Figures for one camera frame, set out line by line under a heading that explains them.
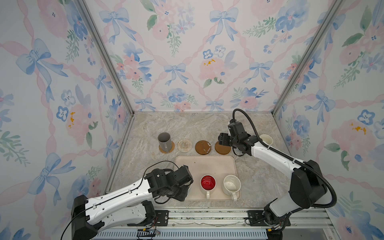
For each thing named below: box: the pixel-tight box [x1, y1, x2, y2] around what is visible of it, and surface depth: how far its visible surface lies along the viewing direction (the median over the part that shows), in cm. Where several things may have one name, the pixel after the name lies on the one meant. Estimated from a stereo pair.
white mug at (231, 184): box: [222, 174, 242, 202], surface depth 80 cm
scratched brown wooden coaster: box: [195, 140, 212, 155], surface depth 102 cm
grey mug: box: [157, 132, 173, 153], surface depth 92 cm
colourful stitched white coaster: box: [177, 138, 193, 153], surface depth 102 cm
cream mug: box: [259, 134, 274, 146], surface depth 95 cm
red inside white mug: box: [200, 174, 217, 200], surface depth 81 cm
